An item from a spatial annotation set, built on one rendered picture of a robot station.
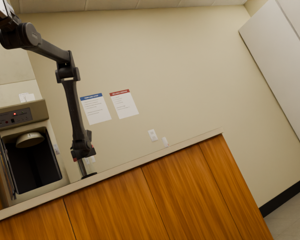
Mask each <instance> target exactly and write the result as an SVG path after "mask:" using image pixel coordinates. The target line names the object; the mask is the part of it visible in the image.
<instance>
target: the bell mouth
mask: <svg viewBox="0 0 300 240"><path fill-rule="evenodd" d="M44 140H45V138H44V137H43V136H42V135H41V134H40V133H39V132H38V131H30V132H26V133H23V134H21V135H19V136H18V137H17V142H16V148H26V147H31V146H34V145H37V144H39V143H41V142H43V141H44Z"/></svg>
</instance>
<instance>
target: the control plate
mask: <svg viewBox="0 0 300 240"><path fill-rule="evenodd" d="M22 111H23V113H22ZM14 113H16V114H15V115H14ZM26 117H27V118H26ZM21 118H23V119H21ZM11 119H14V121H15V122H13V123H12V122H11ZM17 119H19V120H17ZM30 120H33V119H32V115H31V111H30V107H29V108H24V109H20V110H14V111H9V112H5V113H0V123H2V124H0V128H1V127H5V126H9V125H13V124H18V123H22V122H26V121H30ZM6 121H8V123H6Z"/></svg>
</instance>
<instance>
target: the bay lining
mask: <svg viewBox="0 0 300 240"><path fill-rule="evenodd" d="M42 136H43V137H44V138H45V140H44V141H43V142H41V143H39V144H37V145H34V146H31V147H26V148H16V143H5V144H4V142H3V140H2V139H1V141H2V144H3V147H4V149H6V150H7V151H8V152H7V155H8V158H9V161H8V165H9V168H10V172H11V176H12V179H13V183H14V186H15V190H16V193H17V194H20V193H23V192H26V191H28V190H31V189H34V188H37V187H39V186H42V185H45V184H48V183H50V182H53V181H56V180H59V179H62V174H61V171H60V168H59V165H58V162H57V159H56V156H55V153H54V150H53V147H52V144H51V141H50V138H49V135H48V132H47V129H46V128H45V133H43V134H42Z"/></svg>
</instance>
